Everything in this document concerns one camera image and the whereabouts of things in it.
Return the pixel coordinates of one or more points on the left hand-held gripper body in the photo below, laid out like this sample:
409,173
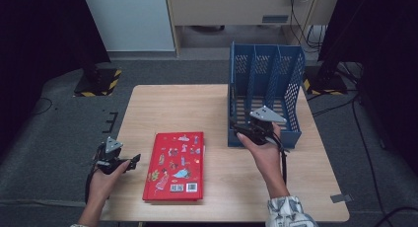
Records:
111,144

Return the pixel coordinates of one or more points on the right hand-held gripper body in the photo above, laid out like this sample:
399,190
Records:
267,115

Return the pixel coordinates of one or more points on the dark blue picture book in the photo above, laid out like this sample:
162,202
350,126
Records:
233,105

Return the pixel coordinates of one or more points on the blue plastic file rack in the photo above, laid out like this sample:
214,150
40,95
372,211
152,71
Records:
263,69

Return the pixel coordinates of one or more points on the person's left hand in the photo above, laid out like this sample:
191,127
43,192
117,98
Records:
102,184

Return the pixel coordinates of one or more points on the person's right hand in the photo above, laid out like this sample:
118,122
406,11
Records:
267,161

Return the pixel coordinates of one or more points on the black tape floor mark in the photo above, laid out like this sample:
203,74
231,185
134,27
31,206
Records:
110,122

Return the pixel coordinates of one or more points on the black stand with striped base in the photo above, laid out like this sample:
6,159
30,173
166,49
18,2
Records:
328,84
98,85

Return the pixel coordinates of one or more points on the grey label on desk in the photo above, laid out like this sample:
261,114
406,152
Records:
275,18

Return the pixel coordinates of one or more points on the grey tape piece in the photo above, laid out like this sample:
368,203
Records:
341,198

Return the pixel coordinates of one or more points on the beige wooden desk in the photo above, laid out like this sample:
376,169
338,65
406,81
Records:
223,10

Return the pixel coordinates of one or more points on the white cabinet panel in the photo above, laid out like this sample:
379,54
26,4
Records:
131,19

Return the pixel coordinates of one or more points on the black curtain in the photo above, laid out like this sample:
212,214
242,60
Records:
39,39
387,39

